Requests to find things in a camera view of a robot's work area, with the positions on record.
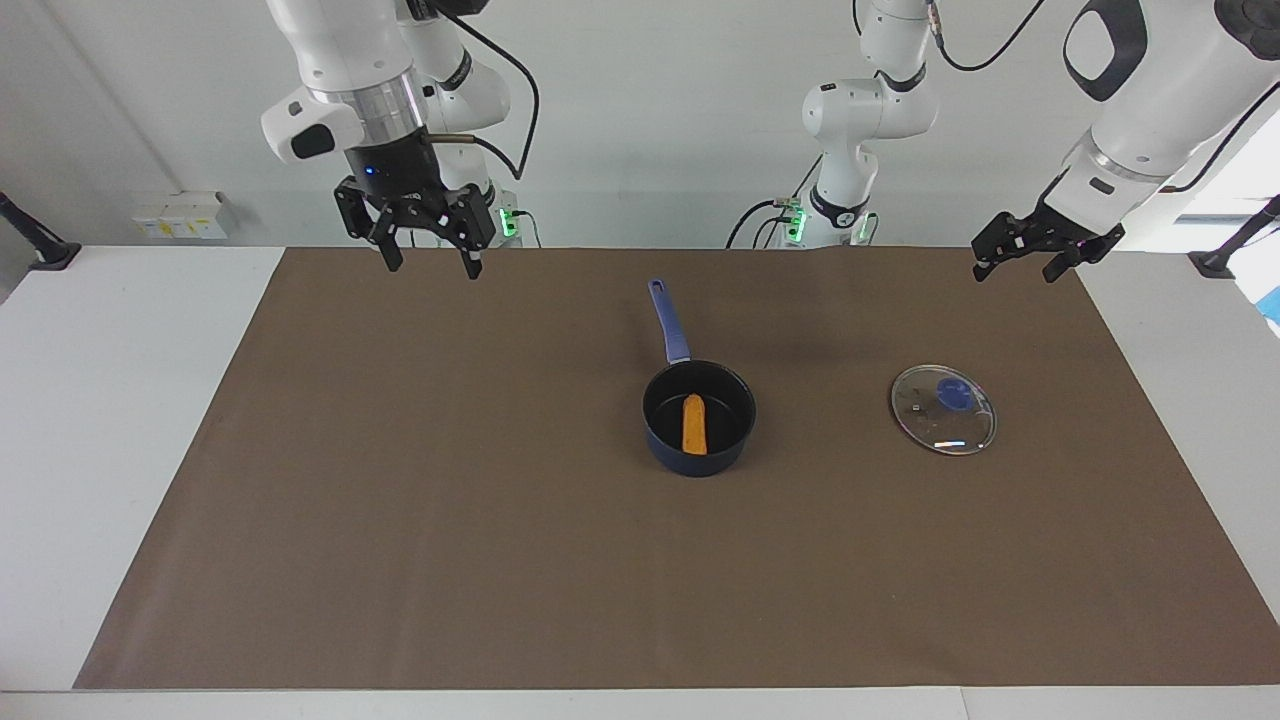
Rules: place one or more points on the yellow toy corn cob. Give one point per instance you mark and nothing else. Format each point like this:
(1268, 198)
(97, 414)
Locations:
(695, 425)

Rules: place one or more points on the glass lid with blue knob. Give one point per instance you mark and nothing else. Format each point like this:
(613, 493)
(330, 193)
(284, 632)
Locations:
(950, 395)

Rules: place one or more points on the brown table mat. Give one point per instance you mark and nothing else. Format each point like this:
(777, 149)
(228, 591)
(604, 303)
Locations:
(500, 560)

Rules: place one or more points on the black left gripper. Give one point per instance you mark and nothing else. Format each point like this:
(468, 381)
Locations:
(1050, 235)

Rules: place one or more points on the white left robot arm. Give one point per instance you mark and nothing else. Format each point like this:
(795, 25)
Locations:
(1150, 100)

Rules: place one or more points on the white wall socket box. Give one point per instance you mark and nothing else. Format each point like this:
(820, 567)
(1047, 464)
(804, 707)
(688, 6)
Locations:
(185, 220)

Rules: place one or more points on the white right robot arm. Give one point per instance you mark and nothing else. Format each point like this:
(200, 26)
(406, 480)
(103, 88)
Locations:
(340, 50)

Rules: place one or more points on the blue object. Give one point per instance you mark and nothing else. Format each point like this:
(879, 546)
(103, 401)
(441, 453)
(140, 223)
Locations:
(1273, 305)

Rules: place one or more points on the black clamp stand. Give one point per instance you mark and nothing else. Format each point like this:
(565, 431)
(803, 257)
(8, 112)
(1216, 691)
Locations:
(50, 255)
(1215, 262)

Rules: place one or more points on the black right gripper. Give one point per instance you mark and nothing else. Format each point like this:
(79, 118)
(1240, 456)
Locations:
(395, 175)

